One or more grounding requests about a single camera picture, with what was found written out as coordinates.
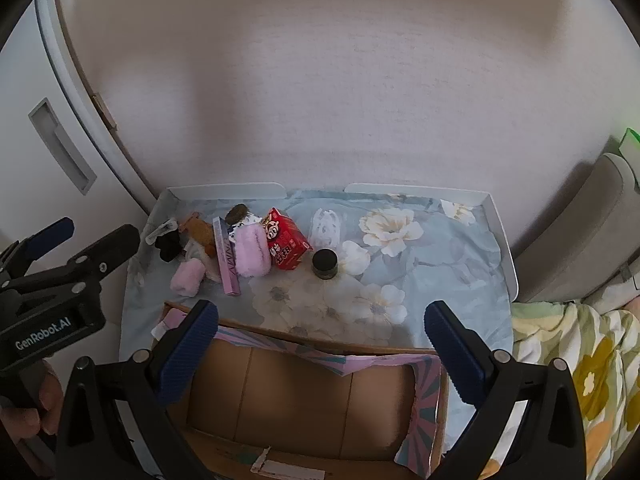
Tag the small pink plush roll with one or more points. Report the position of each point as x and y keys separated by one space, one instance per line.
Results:
x=187 y=277

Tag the door hinge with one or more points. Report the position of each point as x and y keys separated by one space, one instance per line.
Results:
x=102 y=110

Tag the white plastic clip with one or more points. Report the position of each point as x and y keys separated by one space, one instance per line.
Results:
x=160 y=230

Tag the small black jar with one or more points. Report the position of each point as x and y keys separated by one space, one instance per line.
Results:
x=325 y=260

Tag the large pink plush pouch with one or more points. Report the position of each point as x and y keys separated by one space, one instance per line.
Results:
x=252 y=252

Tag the green floral quilt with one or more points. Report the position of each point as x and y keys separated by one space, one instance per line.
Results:
x=590 y=360

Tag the brown plush toy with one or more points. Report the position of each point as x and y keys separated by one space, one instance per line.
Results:
x=202 y=232

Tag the white wardrobe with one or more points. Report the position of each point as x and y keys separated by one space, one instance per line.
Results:
x=30 y=60

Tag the long pink box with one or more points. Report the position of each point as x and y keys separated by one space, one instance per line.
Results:
x=226 y=260

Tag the red snack box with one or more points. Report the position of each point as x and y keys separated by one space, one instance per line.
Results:
x=285 y=240

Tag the person's left hand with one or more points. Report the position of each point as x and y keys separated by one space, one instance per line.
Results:
x=50 y=405

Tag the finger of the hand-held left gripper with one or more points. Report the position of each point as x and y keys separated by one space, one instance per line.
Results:
x=115 y=245
x=50 y=234

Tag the clear plastic package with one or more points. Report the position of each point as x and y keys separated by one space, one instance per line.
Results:
x=327 y=227

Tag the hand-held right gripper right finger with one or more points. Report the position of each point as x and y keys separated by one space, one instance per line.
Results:
x=452 y=355

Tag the white tray table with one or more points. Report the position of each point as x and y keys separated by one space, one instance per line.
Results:
x=502 y=245

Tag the black fabric item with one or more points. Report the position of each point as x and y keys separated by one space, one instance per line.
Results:
x=167 y=249

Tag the cardboard box with pink print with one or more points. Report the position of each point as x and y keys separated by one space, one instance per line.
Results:
x=300 y=400

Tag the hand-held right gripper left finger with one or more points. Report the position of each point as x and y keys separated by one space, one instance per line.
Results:
x=190 y=345

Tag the blue floral cloth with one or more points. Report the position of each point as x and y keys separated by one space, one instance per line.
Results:
x=425 y=270

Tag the green item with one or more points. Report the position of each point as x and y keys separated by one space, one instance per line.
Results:
x=631 y=142

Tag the grey upholstered chair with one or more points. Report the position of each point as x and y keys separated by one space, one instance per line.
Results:
x=585 y=225

